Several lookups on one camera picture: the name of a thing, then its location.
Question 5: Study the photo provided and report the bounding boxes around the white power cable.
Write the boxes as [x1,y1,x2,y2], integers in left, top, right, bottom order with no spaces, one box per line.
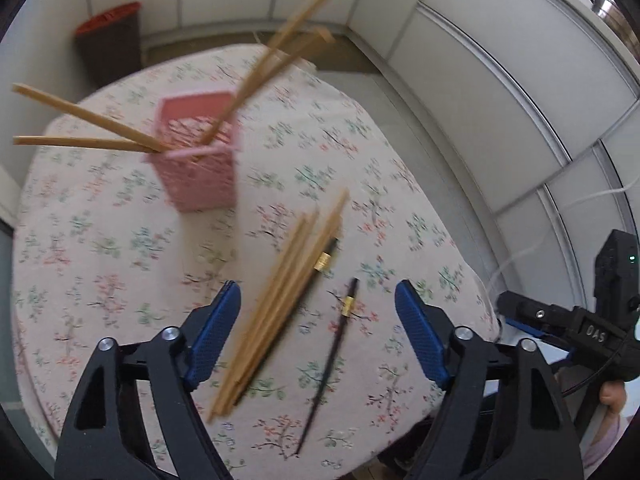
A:
[484,186,629,306]

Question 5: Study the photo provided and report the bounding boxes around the floral tablecloth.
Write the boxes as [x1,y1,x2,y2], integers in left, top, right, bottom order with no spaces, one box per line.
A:
[13,68,498,479]

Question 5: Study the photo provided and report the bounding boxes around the person's right hand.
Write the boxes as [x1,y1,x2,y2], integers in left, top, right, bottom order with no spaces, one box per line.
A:
[600,380,627,415]

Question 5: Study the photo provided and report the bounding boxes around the person's right forearm fleece sleeve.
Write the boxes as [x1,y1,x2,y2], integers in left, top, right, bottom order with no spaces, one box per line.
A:
[582,413,629,478]

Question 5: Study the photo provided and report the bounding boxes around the pink perforated utensil basket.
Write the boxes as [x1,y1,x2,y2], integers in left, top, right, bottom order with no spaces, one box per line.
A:
[146,84,242,212]

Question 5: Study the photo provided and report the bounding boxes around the steel steamer pot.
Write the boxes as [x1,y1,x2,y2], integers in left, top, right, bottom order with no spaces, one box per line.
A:
[590,0,639,50]

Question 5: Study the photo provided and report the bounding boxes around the black chopstick gold band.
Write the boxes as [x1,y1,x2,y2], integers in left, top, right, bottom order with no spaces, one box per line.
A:
[295,278,359,456]
[232,236,338,408]

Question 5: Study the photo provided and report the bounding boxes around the bamboo chopstick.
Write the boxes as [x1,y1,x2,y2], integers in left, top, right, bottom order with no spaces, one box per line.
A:
[198,0,333,145]
[13,136,153,153]
[207,212,309,421]
[12,84,169,153]
[211,209,321,418]
[206,188,349,422]
[217,26,334,124]

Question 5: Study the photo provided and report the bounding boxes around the brown bin with red liner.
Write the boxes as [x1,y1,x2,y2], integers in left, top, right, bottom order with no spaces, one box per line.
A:
[74,1,142,88]

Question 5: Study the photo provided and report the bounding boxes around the white kitchen cabinets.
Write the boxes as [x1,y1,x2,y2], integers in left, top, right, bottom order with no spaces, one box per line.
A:
[87,0,639,307]

